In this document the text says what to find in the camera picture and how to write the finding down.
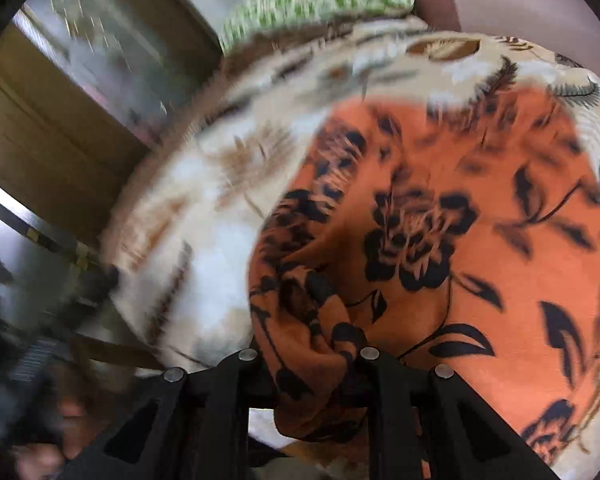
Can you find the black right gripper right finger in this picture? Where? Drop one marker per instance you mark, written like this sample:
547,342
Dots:
432,424

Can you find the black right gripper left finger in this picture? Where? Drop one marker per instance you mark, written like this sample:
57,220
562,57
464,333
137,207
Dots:
186,426

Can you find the orange black floral garment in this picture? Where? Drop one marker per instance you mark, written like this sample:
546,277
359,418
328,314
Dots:
468,236

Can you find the beige leaf print blanket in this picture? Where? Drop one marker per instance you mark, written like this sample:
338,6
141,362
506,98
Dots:
184,230

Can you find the brown wooden furniture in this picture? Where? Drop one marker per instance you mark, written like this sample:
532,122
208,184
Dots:
87,89

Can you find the pink bed headboard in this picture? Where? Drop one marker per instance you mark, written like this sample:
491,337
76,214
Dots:
568,27

